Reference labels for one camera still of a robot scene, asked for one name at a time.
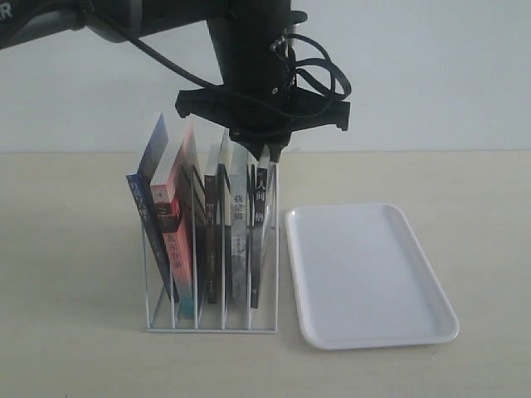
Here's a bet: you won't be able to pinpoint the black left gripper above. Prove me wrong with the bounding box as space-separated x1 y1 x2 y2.
173 1 351 163

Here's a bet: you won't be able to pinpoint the black book white characters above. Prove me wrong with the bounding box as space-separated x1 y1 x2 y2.
251 155 272 309

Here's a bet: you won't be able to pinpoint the pink red book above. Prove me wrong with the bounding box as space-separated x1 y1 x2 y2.
150 121 195 319

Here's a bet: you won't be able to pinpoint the dark blue book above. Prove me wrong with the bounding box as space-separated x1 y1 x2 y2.
126 113 178 302

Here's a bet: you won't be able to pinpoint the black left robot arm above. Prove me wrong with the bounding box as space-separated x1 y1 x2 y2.
1 1 352 161

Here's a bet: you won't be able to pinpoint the grey white book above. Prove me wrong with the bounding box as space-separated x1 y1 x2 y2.
229 144 250 306

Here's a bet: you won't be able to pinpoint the dark brown book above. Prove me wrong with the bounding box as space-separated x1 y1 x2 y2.
202 128 231 305

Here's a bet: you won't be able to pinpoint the white plastic tray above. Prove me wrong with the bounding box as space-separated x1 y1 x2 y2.
285 203 460 351

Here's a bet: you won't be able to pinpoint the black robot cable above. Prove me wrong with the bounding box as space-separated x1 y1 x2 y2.
82 0 353 109

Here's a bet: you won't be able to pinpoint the white wire book rack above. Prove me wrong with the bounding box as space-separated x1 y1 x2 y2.
141 163 280 334

